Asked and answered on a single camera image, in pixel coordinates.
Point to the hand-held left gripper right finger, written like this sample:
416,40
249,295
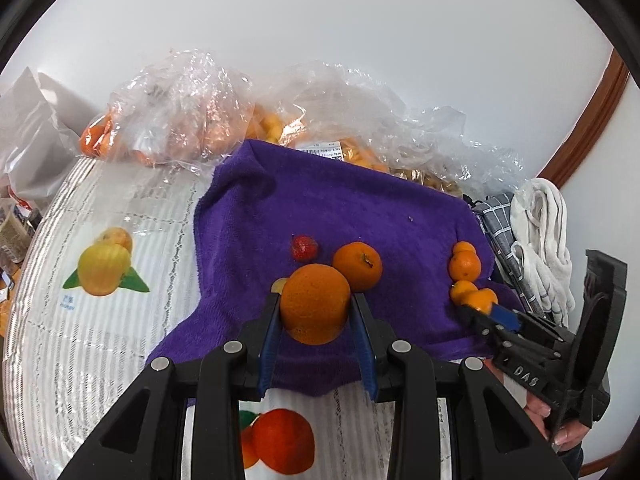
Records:
364,350

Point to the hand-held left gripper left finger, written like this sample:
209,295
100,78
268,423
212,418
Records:
270,340

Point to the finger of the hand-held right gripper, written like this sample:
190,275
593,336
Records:
505,316
480,327

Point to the small orange mandarin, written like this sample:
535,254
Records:
461,291
462,248
481,300
465,266

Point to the large orange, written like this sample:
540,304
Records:
315,305
357,266

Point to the person's right forearm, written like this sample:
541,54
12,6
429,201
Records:
574,460

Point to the person's right hand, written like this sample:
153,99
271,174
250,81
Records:
536,405

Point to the small yellow fruit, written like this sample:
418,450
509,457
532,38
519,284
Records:
278,286

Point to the white striped towel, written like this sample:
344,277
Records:
542,240

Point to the grey checked cloth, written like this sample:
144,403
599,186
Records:
495,220

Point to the small red fruit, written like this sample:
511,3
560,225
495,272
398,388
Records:
304,247

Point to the purple towel cloth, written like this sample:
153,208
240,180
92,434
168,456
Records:
380,200

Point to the fruit-print white tablecloth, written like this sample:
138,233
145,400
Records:
100,360

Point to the clear plastic bag of oranges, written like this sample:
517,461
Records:
325,110
165,105

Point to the white paper bag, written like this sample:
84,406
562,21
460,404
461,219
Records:
30,135

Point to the brown wooden door frame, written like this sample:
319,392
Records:
590,130

